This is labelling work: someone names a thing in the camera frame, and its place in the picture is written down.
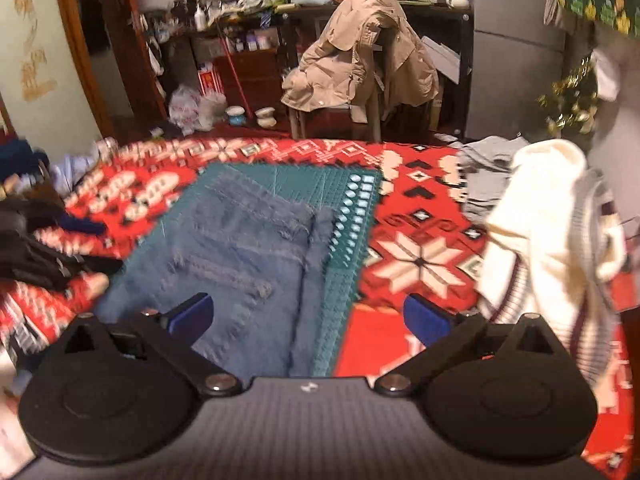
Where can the blue denim jeans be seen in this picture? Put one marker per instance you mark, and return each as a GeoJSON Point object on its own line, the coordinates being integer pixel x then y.
{"type": "Point", "coordinates": [240, 260]}

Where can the wooden dresser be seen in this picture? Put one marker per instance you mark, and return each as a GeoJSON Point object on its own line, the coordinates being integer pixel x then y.
{"type": "Point", "coordinates": [260, 80]}

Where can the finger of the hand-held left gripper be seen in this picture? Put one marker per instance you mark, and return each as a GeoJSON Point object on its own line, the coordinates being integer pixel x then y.
{"type": "Point", "coordinates": [55, 280]}
{"type": "Point", "coordinates": [85, 260]}

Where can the white bowl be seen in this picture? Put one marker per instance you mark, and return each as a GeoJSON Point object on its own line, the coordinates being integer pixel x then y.
{"type": "Point", "coordinates": [266, 117]}

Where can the red patterned blanket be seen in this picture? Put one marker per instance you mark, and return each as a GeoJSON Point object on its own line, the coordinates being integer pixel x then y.
{"type": "Point", "coordinates": [425, 260]}

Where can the white plastic bag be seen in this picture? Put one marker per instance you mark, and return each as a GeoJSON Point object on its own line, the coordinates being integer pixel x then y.
{"type": "Point", "coordinates": [190, 107]}

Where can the beige chair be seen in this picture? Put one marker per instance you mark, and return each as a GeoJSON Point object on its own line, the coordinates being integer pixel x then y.
{"type": "Point", "coordinates": [372, 120]}

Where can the beige jacket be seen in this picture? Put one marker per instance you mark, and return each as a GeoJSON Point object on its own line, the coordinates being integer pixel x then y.
{"type": "Point", "coordinates": [350, 60]}

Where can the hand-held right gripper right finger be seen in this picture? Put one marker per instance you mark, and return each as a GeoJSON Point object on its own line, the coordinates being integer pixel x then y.
{"type": "Point", "coordinates": [425, 317]}

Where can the white striped knit sweater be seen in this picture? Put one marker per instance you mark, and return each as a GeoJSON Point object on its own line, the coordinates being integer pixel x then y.
{"type": "Point", "coordinates": [540, 240]}

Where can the grey garment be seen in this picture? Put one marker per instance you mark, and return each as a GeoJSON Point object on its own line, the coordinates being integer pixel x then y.
{"type": "Point", "coordinates": [485, 175]}

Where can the dark blue cloth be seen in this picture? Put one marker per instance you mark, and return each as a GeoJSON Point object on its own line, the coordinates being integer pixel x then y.
{"type": "Point", "coordinates": [20, 165]}

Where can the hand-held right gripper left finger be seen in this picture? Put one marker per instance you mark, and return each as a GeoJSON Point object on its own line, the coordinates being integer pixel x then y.
{"type": "Point", "coordinates": [192, 312]}

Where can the red broom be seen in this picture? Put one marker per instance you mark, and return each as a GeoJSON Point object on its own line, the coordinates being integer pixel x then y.
{"type": "Point", "coordinates": [235, 70]}

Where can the wooden door frame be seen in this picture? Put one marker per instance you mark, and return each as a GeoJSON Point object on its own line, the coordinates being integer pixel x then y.
{"type": "Point", "coordinates": [75, 60]}

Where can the red and white packet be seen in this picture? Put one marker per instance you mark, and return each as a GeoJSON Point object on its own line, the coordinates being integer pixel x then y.
{"type": "Point", "coordinates": [210, 80]}

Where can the black metal desk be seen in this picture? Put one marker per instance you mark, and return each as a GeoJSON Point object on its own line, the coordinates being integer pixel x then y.
{"type": "Point", "coordinates": [310, 25]}

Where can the light blue shirt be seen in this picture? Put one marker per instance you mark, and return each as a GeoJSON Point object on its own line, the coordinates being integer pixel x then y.
{"type": "Point", "coordinates": [72, 172]}

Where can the white hanging cloth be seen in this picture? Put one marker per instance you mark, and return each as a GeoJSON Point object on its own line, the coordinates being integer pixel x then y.
{"type": "Point", "coordinates": [607, 72]}

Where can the green cutting mat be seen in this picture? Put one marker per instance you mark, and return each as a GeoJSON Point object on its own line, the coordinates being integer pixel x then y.
{"type": "Point", "coordinates": [350, 220]}

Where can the grey refrigerator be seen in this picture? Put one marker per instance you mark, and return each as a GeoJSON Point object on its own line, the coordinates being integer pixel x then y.
{"type": "Point", "coordinates": [510, 60]}

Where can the grey flat cardboard box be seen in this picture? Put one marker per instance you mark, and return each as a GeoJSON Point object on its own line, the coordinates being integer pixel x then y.
{"type": "Point", "coordinates": [440, 57]}

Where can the blue bowl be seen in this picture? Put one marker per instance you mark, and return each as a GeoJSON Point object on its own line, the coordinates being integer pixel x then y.
{"type": "Point", "coordinates": [236, 116]}

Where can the white lotion bottle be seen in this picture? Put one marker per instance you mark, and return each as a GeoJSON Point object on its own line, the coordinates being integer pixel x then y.
{"type": "Point", "coordinates": [201, 17]}

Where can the decorated christmas tree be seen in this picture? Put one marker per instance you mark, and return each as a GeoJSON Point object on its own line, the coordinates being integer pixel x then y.
{"type": "Point", "coordinates": [570, 105]}

